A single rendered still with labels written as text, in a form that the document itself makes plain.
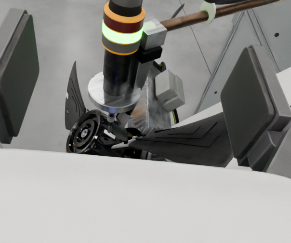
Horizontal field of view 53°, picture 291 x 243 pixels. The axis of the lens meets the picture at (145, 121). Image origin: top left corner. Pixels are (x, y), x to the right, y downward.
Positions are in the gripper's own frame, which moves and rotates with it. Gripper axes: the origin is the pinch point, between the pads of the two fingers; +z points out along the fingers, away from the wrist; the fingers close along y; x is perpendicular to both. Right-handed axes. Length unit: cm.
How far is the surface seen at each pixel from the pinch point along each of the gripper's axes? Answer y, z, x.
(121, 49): -0.3, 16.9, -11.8
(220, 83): 70, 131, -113
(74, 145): -7, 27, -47
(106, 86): -1.6, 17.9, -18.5
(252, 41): 70, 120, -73
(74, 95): -11, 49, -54
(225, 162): 14.2, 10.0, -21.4
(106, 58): -1.9, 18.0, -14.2
